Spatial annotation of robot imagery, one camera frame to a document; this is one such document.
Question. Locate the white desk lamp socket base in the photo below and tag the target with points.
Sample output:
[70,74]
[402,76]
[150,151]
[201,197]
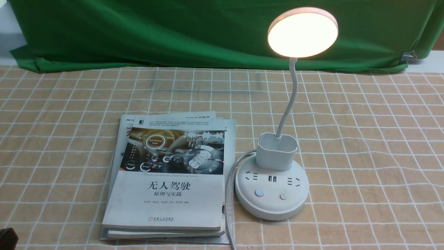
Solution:
[269,183]

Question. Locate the self-driving textbook top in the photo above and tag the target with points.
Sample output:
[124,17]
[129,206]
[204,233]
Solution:
[171,176]

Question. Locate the green backdrop cloth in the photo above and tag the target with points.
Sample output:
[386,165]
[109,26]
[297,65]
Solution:
[70,35]

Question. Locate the bottom book in stack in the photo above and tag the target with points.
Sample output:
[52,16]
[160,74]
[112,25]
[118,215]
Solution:
[229,153]

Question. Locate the orange grid tablecloth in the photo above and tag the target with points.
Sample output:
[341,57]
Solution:
[372,147]

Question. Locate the metal binder clip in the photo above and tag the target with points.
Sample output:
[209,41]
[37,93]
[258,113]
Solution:
[408,57]

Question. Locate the black object at corner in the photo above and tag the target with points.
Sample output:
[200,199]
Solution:
[8,239]

